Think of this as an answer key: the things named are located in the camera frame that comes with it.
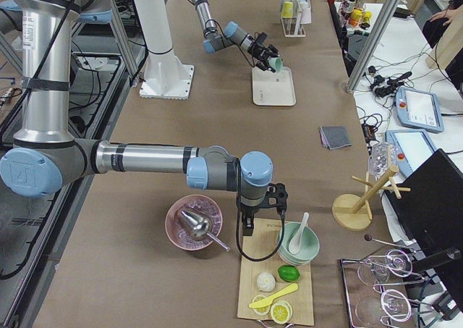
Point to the green lime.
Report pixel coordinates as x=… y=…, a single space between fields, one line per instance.
x=288 y=273

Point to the light blue cup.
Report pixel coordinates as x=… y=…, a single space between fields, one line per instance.
x=304 y=5

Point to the white wire cup rack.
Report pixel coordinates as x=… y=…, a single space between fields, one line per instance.
x=292 y=28

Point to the pink cup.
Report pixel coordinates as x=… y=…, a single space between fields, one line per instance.
x=306 y=16

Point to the wire glass rack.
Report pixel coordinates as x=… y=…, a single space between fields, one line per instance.
x=387 y=288

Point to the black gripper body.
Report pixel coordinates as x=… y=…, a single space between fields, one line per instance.
x=249 y=211
x=257 y=48

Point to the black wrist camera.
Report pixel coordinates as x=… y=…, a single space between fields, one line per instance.
x=260 y=38

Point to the cream rabbit tray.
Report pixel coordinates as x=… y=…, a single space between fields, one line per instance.
x=273 y=88

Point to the aluminium frame post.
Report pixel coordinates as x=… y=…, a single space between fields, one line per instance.
x=379 y=27

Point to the green top bowl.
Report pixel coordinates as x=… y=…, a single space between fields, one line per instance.
x=309 y=246

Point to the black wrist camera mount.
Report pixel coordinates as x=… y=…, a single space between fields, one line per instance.
x=277 y=197

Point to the bottles group on side table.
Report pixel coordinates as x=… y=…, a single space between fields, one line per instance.
x=354 y=14

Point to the black monitor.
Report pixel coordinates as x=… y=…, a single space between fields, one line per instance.
x=431 y=212

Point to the steel cone jigger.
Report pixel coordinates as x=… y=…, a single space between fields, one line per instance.
x=198 y=226

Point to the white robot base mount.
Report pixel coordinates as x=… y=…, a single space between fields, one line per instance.
x=165 y=76

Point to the blue teach pendant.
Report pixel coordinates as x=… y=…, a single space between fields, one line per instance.
x=418 y=109

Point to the wooden mug tree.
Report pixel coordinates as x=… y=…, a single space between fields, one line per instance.
x=353 y=212

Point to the white steamed bun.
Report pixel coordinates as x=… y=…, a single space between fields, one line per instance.
x=265 y=282

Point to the clear glass mug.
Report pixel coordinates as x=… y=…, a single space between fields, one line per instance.
x=382 y=156

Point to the yellow cup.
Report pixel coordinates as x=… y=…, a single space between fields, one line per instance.
x=287 y=10

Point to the lemon slice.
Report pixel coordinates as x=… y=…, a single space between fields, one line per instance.
x=281 y=312

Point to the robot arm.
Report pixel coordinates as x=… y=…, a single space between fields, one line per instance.
x=217 y=24
x=45 y=156

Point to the pink ribbed bowl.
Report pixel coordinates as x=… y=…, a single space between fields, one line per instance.
x=175 y=231

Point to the lower stacked bowls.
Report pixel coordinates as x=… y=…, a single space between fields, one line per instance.
x=290 y=259

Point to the white ceramic spoon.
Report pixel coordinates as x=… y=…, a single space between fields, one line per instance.
x=295 y=243

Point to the yellow plastic knife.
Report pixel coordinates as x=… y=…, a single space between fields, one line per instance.
x=267 y=301

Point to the person in black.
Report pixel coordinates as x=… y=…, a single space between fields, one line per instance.
x=435 y=27

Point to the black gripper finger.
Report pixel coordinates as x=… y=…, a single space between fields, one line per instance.
x=247 y=225

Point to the grey blue cup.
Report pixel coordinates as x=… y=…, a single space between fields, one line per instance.
x=282 y=3

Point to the sage green cup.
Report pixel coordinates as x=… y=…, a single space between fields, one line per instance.
x=275 y=64

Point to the grey folded cloth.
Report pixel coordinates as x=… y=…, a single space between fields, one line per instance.
x=334 y=137

